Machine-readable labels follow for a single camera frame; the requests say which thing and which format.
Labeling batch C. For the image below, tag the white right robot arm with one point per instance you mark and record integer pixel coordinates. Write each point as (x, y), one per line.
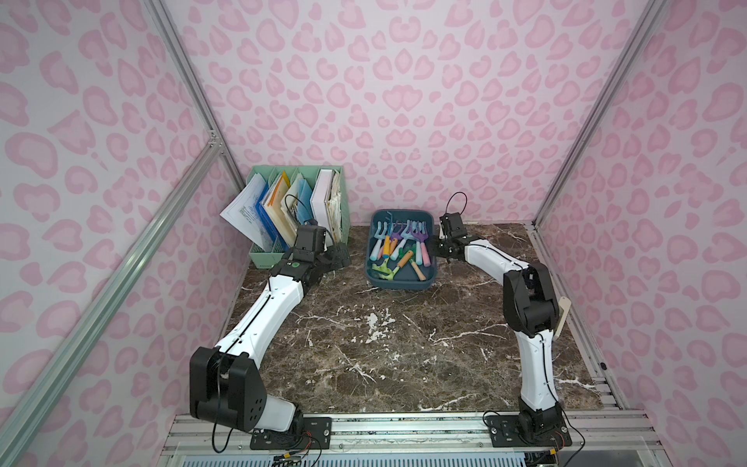
(531, 310)

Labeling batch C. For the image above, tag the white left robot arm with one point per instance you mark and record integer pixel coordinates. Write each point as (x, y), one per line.
(226, 387)

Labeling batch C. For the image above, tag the dark green rake wooden handle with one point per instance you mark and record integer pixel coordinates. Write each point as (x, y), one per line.
(408, 259)

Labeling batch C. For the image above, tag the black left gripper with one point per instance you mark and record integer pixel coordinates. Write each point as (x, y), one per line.
(330, 255)

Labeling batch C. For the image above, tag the grey blue stapler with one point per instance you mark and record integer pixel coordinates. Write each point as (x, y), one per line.
(564, 304)

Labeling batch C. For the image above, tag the green file organizer crate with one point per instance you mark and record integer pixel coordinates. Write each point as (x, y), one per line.
(266, 260)

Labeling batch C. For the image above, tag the orange book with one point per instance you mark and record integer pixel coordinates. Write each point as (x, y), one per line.
(273, 206)

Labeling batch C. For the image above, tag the teal rake mint handle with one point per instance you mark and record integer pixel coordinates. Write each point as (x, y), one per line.
(379, 237)

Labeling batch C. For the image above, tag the lime rake orange handle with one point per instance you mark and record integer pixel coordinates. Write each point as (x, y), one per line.
(381, 265)

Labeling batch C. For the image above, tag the light blue rake white handle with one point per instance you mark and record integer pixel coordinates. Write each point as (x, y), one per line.
(400, 245)

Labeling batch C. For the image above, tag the aluminium front rail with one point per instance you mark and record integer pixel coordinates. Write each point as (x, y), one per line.
(594, 438)

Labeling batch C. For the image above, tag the white thick book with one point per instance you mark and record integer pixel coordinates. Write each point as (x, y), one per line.
(320, 197)

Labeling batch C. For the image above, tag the purple rake pink handle small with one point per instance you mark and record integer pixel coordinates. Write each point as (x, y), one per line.
(396, 236)

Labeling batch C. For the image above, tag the dark teal storage box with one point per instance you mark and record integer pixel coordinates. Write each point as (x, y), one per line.
(405, 278)

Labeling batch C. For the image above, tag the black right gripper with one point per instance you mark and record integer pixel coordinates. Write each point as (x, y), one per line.
(443, 248)

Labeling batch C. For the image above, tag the teal book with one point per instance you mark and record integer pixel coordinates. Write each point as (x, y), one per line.
(296, 205)

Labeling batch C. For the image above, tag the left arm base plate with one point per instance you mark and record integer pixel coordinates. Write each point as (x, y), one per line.
(306, 432)

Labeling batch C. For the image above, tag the light blue rake mint handle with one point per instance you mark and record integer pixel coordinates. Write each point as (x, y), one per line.
(412, 236)

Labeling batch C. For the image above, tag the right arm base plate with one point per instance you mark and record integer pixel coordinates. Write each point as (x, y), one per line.
(524, 430)

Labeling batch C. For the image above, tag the blue rake yellow handle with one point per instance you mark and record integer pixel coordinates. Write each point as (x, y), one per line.
(387, 241)

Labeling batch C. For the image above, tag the white paper sheets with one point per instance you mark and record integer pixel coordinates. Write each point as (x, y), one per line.
(243, 215)

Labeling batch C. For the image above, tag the blue folder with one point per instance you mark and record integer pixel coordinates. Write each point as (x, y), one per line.
(267, 222)

